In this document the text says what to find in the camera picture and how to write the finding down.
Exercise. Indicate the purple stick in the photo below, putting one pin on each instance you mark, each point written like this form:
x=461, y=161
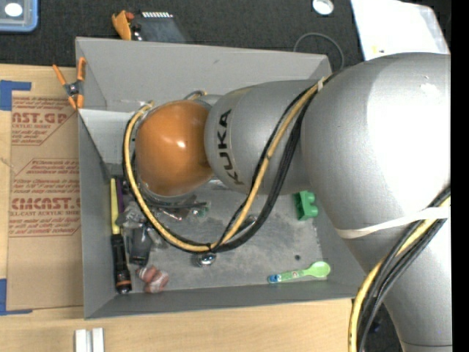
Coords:
x=119, y=196

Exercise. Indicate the green toy building block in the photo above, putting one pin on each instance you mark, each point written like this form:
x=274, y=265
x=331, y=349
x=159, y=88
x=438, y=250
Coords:
x=305, y=205

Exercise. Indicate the brown cardboard board red print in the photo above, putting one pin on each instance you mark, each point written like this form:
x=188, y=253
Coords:
x=40, y=262

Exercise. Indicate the yellow stick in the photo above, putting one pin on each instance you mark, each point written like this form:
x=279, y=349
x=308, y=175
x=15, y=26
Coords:
x=114, y=204

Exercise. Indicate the clear crumpled plastic piece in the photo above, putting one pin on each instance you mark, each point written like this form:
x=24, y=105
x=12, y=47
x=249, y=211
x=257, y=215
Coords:
x=132, y=216

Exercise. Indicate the grey metal bin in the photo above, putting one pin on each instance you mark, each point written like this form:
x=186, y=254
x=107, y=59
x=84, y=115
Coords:
x=256, y=240

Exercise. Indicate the black and grey small box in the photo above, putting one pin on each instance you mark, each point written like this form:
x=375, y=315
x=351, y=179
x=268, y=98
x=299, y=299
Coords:
x=140, y=248

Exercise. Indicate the shiny silver metal ball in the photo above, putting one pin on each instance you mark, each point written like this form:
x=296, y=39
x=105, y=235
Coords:
x=206, y=258

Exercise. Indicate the pink and white striped toy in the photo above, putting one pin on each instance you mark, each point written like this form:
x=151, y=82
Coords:
x=155, y=279

